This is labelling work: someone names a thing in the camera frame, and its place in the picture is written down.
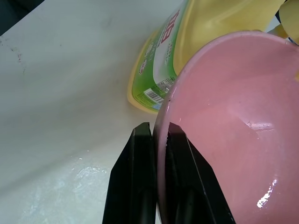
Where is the yellow dispenser bottle green label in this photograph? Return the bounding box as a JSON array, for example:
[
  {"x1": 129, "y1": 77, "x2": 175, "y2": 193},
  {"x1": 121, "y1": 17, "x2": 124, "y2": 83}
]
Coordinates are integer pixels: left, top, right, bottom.
[{"x1": 127, "y1": 0, "x2": 299, "y2": 114}]

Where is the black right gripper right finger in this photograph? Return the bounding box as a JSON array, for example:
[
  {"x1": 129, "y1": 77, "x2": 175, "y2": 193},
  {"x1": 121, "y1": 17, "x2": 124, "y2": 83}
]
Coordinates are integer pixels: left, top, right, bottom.
[{"x1": 163, "y1": 122, "x2": 236, "y2": 224}]

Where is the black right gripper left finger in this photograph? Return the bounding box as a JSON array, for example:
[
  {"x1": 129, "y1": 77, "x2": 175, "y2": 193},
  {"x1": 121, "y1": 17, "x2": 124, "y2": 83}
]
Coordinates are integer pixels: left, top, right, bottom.
[{"x1": 102, "y1": 122, "x2": 160, "y2": 224}]

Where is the pink plastic bowl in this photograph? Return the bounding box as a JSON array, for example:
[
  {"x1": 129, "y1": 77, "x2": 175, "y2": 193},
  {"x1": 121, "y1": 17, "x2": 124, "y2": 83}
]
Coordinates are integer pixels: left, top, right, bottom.
[{"x1": 153, "y1": 29, "x2": 299, "y2": 224}]

